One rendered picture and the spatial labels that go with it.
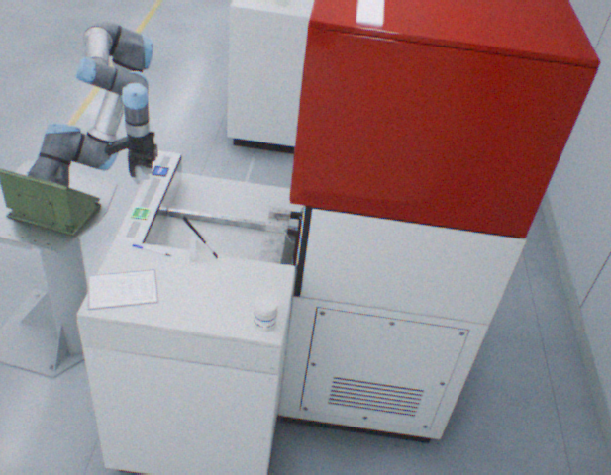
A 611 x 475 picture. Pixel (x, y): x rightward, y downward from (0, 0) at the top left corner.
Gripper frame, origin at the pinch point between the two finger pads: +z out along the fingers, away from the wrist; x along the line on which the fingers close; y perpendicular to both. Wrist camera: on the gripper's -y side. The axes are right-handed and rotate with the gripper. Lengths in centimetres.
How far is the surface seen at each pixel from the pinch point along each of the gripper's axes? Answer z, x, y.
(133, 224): 15.1, -5.4, -0.3
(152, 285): 13.9, -34.0, 14.9
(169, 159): 15.1, 35.4, 1.9
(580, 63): -70, -15, 123
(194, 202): 28.7, 27.9, 13.5
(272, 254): 23, -2, 49
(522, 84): -62, -15, 111
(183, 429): 68, -50, 28
